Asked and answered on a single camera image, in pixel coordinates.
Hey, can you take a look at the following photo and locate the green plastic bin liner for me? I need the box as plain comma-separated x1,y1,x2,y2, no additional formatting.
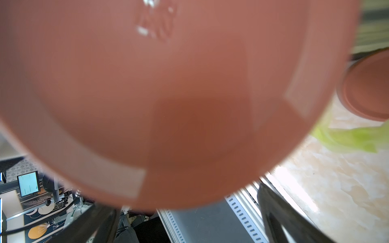
311,108,389,153

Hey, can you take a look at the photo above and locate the closed jar brown lid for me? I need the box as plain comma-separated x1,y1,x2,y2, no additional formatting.
337,48,389,122

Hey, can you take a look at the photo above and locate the computer monitor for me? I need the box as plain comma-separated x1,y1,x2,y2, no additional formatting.
17,171,40,197

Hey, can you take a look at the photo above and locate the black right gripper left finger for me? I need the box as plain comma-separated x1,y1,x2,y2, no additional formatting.
48,204,121,243

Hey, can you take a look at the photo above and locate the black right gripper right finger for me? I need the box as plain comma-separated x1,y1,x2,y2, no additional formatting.
257,183,334,243

